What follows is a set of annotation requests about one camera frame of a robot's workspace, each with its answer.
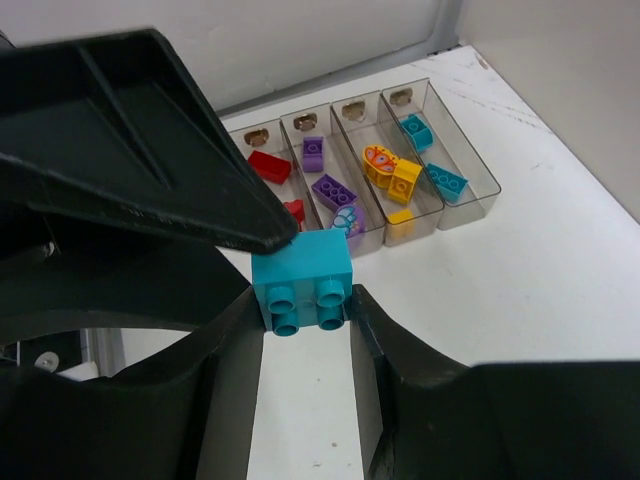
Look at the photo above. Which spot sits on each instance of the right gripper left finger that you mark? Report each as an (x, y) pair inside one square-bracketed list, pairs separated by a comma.
[(186, 412)]

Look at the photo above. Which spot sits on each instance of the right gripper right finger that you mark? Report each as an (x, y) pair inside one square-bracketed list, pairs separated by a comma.
[(423, 415)]

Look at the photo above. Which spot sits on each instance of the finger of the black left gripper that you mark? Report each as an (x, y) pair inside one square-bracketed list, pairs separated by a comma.
[(113, 130), (59, 274)]

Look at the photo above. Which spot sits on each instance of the red angled lego brick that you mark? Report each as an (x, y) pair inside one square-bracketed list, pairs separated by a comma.
[(269, 167)]

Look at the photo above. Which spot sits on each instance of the teal square lego brick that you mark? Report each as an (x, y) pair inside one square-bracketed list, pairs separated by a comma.
[(307, 283)]

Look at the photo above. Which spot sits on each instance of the small yellow lego brick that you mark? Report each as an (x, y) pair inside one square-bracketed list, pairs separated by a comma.
[(400, 223)]

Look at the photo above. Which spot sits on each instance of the purple slope lego brick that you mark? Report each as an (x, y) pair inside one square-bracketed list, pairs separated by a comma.
[(313, 154)]

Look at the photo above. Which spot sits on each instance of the purple paw lego brick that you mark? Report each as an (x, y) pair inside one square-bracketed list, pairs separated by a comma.
[(350, 220)]

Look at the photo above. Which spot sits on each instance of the yellow curved lego brick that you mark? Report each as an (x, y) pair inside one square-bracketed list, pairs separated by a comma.
[(379, 164)]

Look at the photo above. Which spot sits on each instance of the red curved lego brick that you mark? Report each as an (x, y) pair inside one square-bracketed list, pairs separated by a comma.
[(297, 210)]

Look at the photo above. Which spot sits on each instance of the teal wedge lego brick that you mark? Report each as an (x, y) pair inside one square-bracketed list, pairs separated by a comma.
[(450, 185)]

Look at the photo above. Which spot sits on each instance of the yellow striped lego brick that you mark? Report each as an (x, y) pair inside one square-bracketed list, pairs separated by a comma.
[(403, 181)]

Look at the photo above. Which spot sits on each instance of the clear bin nearest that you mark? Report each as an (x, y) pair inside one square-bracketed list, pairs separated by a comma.
[(267, 148)]

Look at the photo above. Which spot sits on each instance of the clear bin farthest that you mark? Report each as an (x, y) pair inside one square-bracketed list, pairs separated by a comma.
[(451, 150)]

